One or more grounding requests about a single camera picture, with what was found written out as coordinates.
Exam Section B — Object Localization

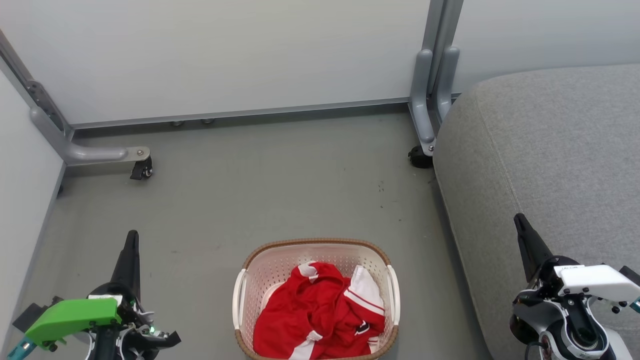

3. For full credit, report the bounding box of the grey metal partition leg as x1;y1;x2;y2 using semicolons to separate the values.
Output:
409;0;464;157
0;30;151;168

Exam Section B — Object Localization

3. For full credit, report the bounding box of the grey fabric sofa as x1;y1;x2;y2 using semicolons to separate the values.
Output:
432;63;640;360

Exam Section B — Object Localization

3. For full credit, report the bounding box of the black caster wheel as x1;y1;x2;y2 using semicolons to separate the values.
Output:
129;157;154;181
408;145;435;170

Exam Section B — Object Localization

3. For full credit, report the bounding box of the red and white garment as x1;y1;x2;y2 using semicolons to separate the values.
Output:
252;261;387;360

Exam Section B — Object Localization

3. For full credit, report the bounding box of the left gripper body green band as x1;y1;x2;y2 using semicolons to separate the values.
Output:
25;282;151;347

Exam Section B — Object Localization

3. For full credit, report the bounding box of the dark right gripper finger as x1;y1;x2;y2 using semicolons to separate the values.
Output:
514;213;553;284

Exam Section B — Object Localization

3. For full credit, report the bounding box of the white laundry basket brown rim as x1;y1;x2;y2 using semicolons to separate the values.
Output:
232;238;401;360

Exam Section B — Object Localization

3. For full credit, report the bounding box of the grey partition bottom rail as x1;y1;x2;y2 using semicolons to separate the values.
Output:
70;97;412;132

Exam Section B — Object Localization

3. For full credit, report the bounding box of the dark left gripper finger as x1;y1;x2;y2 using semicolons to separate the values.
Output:
111;230;141;301

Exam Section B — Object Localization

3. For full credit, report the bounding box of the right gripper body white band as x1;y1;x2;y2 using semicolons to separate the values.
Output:
520;256;640;301

